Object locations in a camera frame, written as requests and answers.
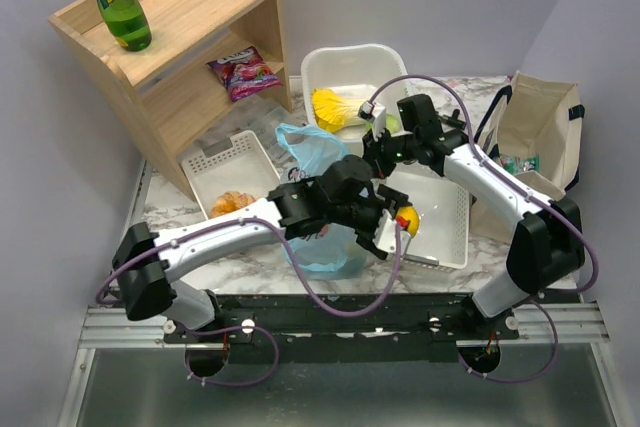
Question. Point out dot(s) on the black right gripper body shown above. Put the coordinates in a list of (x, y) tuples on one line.
[(375, 148)]

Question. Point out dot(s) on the green lettuce toy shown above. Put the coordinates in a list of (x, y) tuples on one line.
[(392, 123)]

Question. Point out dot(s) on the yellow lemon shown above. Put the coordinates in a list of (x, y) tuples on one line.
[(409, 219)]

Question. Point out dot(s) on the light blue plastic grocery bag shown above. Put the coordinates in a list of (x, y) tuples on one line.
[(332, 253)]

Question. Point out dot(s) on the yellow cabbage toy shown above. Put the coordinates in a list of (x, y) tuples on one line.
[(334, 112)]

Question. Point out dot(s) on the orange bread slice toy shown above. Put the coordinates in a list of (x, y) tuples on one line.
[(231, 201)]

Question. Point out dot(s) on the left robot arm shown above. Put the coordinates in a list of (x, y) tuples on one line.
[(148, 266)]

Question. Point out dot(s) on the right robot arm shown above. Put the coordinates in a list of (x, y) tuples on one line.
[(544, 247)]

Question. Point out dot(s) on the small black tool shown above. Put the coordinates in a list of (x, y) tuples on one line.
[(453, 120)]

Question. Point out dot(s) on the large white plastic tub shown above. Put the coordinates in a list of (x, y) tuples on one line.
[(354, 72)]

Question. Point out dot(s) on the white perforated plastic basket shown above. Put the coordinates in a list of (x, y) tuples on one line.
[(441, 242)]

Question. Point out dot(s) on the green snack packet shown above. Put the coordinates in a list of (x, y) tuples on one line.
[(516, 165)]

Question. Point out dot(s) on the clear plastic organizer box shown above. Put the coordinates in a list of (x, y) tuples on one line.
[(260, 115)]

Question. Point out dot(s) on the floral canvas tote bag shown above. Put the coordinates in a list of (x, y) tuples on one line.
[(531, 116)]

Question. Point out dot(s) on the pink candy bag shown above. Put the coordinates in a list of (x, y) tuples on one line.
[(244, 73)]

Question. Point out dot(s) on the wooden shelf unit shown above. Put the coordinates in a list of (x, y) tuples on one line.
[(166, 95)]

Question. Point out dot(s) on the green glass bottle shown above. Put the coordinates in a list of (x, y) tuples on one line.
[(127, 23)]

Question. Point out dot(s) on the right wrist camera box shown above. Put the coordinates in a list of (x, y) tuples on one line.
[(375, 115)]

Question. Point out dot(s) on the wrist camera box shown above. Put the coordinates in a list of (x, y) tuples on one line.
[(390, 237), (375, 115)]

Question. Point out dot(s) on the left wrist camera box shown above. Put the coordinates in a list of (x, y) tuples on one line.
[(390, 237)]

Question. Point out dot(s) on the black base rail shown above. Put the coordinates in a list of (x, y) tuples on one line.
[(255, 330)]

